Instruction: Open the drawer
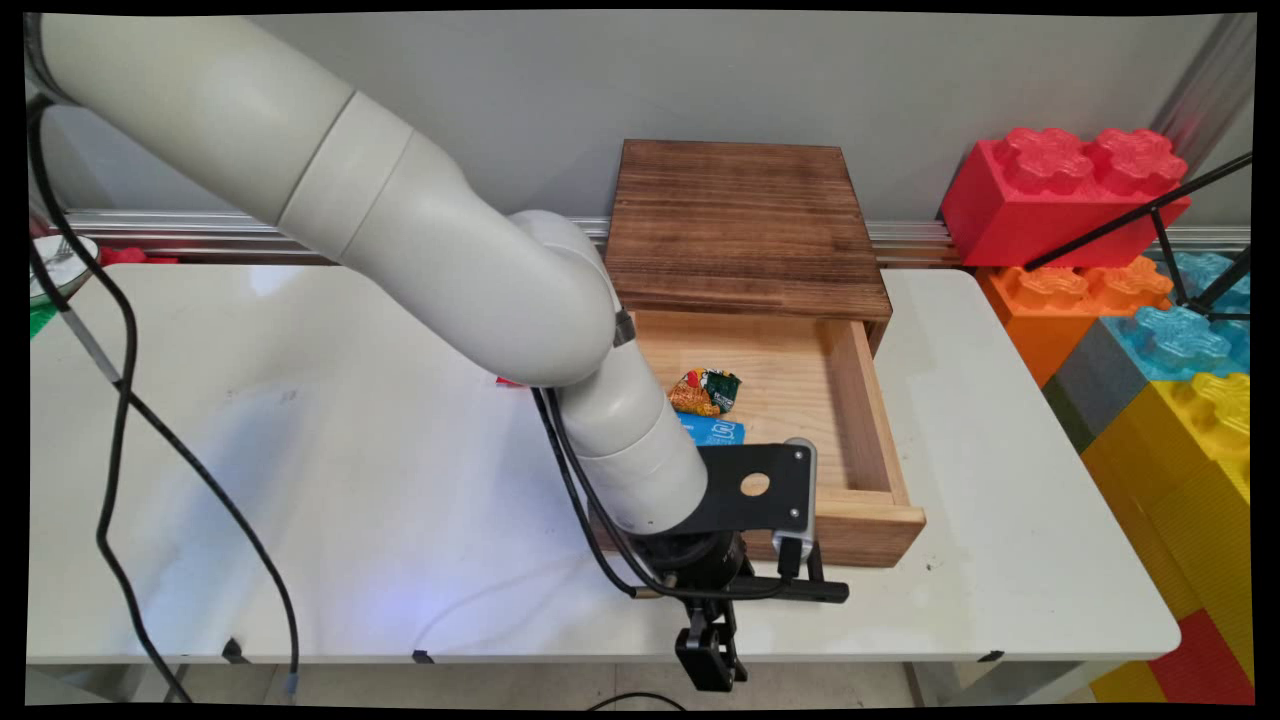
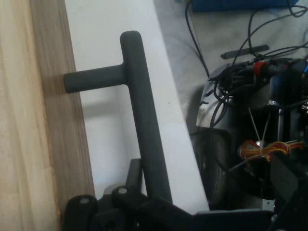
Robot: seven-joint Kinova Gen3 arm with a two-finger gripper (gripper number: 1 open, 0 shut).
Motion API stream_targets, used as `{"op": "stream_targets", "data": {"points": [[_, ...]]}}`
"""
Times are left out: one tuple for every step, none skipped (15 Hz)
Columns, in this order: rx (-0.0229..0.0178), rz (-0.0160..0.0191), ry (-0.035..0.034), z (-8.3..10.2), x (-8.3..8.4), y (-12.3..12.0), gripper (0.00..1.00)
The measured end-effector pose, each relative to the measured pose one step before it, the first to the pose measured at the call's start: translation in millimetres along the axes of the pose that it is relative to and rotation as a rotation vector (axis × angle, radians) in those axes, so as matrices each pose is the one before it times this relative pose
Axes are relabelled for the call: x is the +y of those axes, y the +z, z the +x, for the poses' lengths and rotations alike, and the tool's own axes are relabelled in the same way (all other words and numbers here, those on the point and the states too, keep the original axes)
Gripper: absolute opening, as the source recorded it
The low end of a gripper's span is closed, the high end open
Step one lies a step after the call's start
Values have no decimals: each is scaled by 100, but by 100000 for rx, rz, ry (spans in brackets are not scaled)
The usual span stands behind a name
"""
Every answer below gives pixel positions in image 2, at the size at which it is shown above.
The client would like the dark grey bar handle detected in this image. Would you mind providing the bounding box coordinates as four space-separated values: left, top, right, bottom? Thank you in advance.
63 30 174 205

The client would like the white zip tie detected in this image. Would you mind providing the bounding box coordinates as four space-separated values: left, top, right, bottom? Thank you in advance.
248 107 272 146

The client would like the wooden drawer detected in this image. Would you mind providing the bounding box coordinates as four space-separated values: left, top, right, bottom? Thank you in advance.
0 0 96 231

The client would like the thin black cable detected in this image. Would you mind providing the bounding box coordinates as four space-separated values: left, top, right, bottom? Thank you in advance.
184 0 211 77

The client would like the flat black strap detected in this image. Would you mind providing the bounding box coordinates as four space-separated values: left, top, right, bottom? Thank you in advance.
220 44 270 60

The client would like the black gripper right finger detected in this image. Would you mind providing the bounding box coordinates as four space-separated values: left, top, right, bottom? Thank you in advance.
268 154 308 231

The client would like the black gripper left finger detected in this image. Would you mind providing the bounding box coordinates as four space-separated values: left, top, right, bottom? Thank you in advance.
61 158 212 231

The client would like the looped black cable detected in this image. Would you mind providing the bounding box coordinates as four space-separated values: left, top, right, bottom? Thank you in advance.
247 0 308 61

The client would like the red yellow wire bundle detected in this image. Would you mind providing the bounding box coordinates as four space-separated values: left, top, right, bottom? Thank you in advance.
240 140 305 161

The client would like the blue plastic crate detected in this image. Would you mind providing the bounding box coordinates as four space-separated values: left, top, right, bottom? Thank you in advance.
191 0 300 12

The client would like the red round connector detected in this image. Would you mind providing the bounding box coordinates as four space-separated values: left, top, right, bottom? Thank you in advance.
253 61 266 77

